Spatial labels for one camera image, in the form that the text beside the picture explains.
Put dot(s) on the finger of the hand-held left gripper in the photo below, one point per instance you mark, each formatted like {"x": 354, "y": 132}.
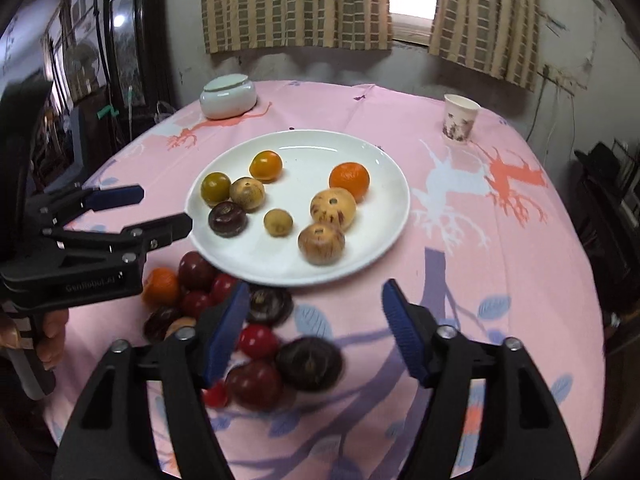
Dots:
{"x": 165, "y": 227}
{"x": 117, "y": 196}

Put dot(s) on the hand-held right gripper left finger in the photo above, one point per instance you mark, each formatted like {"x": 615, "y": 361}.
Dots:
{"x": 227, "y": 335}

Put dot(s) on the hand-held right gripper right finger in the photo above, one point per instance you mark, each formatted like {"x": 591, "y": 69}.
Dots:
{"x": 405, "y": 335}

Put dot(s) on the orange mandarin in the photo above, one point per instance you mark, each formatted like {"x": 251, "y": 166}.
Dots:
{"x": 349, "y": 180}
{"x": 161, "y": 287}

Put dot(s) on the yellow green citrus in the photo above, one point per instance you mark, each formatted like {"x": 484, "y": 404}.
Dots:
{"x": 215, "y": 188}

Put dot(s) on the olive beige pepino melon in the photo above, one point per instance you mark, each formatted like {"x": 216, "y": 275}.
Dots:
{"x": 247, "y": 193}

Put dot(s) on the white oval plate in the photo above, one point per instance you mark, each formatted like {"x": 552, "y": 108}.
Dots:
{"x": 380, "y": 240}

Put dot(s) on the small yellow longan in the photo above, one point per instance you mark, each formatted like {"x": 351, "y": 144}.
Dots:
{"x": 277, "y": 222}

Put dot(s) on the yellow orange citrus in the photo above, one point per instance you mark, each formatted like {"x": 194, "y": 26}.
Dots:
{"x": 265, "y": 165}

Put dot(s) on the person's left hand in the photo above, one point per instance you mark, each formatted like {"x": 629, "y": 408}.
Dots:
{"x": 54, "y": 335}

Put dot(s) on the white stick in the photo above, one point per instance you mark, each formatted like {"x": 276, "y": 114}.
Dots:
{"x": 131, "y": 110}

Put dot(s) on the white bag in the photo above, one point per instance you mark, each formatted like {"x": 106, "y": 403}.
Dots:
{"x": 164, "y": 112}

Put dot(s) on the pink printed tablecloth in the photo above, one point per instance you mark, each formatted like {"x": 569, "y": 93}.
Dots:
{"x": 450, "y": 240}

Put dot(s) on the electric standing fan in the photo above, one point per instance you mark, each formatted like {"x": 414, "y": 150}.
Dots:
{"x": 84, "y": 60}

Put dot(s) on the white lidded ceramic jar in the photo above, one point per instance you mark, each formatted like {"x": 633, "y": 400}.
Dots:
{"x": 227, "y": 97}

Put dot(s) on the dark framed picture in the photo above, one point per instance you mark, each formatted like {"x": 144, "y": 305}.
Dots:
{"x": 122, "y": 40}

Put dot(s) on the floral paper cup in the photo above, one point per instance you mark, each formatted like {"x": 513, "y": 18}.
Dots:
{"x": 460, "y": 120}

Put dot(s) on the dark cluttered shelf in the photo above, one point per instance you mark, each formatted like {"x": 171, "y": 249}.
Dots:
{"x": 610, "y": 210}

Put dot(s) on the wide checked beige curtain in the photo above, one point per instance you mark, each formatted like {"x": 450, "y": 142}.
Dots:
{"x": 295, "y": 5}

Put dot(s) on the narrow checked beige curtain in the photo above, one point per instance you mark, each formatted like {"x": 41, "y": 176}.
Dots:
{"x": 485, "y": 15}

